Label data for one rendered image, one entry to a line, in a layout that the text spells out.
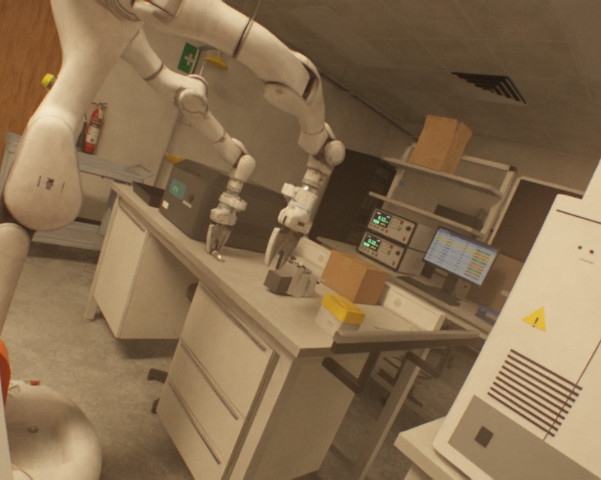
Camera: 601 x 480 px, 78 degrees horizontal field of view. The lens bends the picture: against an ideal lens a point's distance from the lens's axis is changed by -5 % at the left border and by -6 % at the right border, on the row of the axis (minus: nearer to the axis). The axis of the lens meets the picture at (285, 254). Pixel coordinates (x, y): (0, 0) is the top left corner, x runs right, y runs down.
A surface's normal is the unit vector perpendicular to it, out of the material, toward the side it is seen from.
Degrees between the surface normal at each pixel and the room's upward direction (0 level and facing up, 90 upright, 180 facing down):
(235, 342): 90
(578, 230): 90
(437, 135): 91
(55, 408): 73
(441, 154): 90
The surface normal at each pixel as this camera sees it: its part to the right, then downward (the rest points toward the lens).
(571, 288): -0.72, -0.14
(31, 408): 0.61, 0.08
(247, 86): 0.60, 0.37
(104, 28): 0.13, 0.66
